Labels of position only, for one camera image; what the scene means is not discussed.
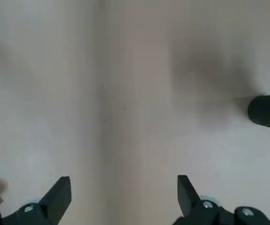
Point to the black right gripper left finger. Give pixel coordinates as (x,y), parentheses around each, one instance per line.
(53,204)

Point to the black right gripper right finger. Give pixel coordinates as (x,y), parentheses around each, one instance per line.
(189,199)

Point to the black cylindrical vase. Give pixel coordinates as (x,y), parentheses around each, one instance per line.
(268,111)

